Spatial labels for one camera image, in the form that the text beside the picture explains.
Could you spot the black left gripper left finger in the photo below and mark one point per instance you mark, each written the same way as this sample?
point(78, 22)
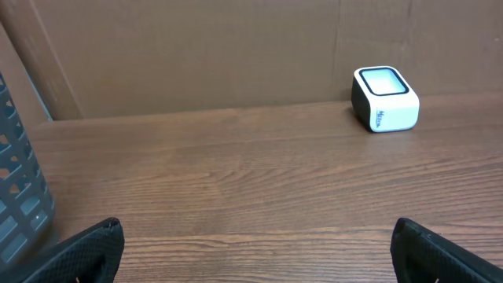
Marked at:
point(92, 255)

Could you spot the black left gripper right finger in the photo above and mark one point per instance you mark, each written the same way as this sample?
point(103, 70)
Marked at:
point(420, 255)

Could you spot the white barcode scanner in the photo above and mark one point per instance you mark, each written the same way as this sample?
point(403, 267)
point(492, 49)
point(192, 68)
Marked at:
point(383, 100)

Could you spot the dark grey plastic basket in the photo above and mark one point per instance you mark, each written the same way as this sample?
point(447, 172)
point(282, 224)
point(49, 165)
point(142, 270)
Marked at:
point(27, 208)

